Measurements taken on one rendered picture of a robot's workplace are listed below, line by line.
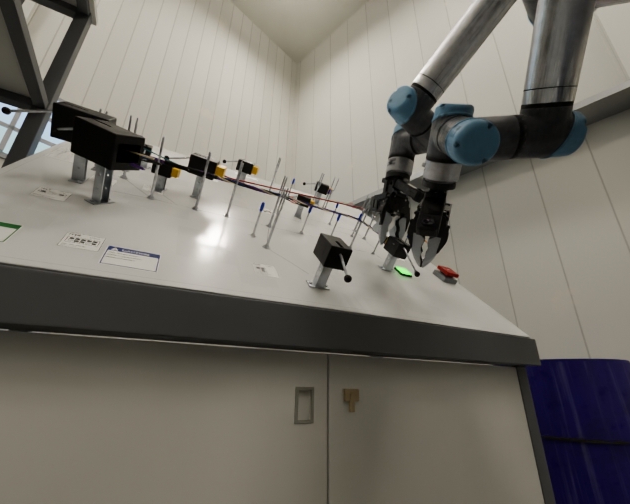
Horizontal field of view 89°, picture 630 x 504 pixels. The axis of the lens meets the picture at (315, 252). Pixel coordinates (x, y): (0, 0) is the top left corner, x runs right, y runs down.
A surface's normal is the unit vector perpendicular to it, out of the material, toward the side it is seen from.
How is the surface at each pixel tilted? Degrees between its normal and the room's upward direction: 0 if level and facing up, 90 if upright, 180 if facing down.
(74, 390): 90
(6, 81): 180
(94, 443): 90
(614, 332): 90
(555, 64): 129
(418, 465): 90
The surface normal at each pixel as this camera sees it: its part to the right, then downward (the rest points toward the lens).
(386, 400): 0.48, -0.33
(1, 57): -0.02, 0.92
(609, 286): -0.68, -0.29
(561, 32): -0.51, 0.34
